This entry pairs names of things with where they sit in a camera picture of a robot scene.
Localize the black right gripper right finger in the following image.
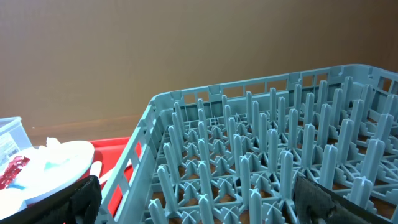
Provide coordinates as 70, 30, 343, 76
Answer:
294, 177, 388, 224

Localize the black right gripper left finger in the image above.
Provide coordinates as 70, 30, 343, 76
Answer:
1, 175, 102, 224

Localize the white plastic fork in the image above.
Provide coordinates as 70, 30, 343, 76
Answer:
99, 161, 132, 185

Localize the light blue plate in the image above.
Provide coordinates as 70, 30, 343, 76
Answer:
1, 141, 95, 219

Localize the white tissue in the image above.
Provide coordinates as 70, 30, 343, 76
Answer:
19, 137, 71, 175

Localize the red snack wrapper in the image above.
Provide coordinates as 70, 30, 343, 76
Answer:
0, 156, 30, 190

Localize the grey dishwasher rack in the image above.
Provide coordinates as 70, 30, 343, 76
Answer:
96, 64, 397, 223

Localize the white plastic spoon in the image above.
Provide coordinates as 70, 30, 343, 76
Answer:
89, 161, 102, 178

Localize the red plastic tray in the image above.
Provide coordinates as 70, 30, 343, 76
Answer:
79, 137, 142, 218

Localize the clear plastic bin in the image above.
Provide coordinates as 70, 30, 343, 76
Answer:
1, 116, 32, 165

